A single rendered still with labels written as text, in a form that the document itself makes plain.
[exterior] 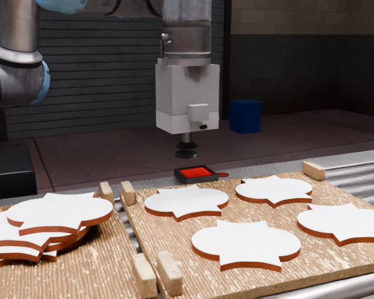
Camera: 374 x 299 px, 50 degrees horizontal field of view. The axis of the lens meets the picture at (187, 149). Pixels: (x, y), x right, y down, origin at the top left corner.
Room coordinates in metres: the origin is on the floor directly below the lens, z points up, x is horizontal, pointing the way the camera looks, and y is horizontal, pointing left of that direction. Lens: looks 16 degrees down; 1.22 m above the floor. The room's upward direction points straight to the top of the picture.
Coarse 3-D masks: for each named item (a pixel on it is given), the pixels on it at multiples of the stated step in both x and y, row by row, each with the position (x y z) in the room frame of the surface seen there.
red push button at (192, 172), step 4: (192, 168) 0.87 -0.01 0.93; (196, 168) 0.87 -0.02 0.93; (200, 168) 0.87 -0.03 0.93; (204, 168) 0.87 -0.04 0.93; (184, 172) 0.84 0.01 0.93; (188, 172) 0.84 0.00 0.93; (192, 172) 0.84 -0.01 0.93; (196, 172) 0.84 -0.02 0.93; (200, 172) 0.84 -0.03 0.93; (204, 172) 0.84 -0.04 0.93; (208, 172) 0.84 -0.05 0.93; (188, 176) 0.82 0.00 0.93; (192, 176) 0.82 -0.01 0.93; (196, 176) 0.82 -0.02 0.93
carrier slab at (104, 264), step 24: (96, 240) 0.52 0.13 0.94; (120, 240) 0.52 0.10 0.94; (24, 264) 0.46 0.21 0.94; (48, 264) 0.46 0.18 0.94; (72, 264) 0.46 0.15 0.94; (96, 264) 0.46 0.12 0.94; (120, 264) 0.46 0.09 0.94; (0, 288) 0.41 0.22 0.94; (24, 288) 0.41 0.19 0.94; (48, 288) 0.41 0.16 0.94; (72, 288) 0.41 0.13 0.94; (96, 288) 0.41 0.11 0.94; (120, 288) 0.41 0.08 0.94
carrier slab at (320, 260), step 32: (224, 192) 0.71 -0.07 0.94; (320, 192) 0.71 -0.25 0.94; (160, 224) 0.57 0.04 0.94; (192, 224) 0.57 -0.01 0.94; (288, 224) 0.57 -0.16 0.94; (192, 256) 0.48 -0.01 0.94; (320, 256) 0.48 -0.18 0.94; (352, 256) 0.48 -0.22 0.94; (160, 288) 0.42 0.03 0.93; (192, 288) 0.41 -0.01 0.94; (224, 288) 0.41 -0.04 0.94; (256, 288) 0.41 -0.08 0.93; (288, 288) 0.42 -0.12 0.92
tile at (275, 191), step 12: (252, 180) 0.74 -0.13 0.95; (264, 180) 0.74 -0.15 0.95; (276, 180) 0.74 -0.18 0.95; (288, 180) 0.74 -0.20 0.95; (300, 180) 0.74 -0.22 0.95; (240, 192) 0.68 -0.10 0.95; (252, 192) 0.68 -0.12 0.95; (264, 192) 0.68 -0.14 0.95; (276, 192) 0.68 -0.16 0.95; (288, 192) 0.68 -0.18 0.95; (300, 192) 0.68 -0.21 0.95; (276, 204) 0.64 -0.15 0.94
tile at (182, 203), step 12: (168, 192) 0.68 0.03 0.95; (180, 192) 0.68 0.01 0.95; (192, 192) 0.68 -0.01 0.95; (204, 192) 0.68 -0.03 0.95; (216, 192) 0.68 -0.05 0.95; (144, 204) 0.63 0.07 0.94; (156, 204) 0.63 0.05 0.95; (168, 204) 0.63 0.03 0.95; (180, 204) 0.63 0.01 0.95; (192, 204) 0.63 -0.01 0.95; (204, 204) 0.63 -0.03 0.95; (216, 204) 0.63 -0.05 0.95; (168, 216) 0.60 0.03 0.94; (180, 216) 0.58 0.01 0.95; (192, 216) 0.60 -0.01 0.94; (216, 216) 0.60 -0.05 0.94
